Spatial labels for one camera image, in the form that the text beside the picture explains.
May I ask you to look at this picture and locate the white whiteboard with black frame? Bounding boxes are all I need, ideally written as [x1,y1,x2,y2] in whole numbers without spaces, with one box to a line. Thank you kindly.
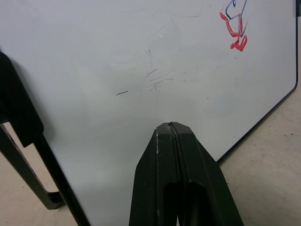
[0,0,299,226]

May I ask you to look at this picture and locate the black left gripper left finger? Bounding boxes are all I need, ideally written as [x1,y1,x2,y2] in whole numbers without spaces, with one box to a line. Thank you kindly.
[128,122,181,226]

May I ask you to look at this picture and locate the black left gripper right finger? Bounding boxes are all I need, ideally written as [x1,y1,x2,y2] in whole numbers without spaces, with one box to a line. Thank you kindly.
[169,121,245,226]

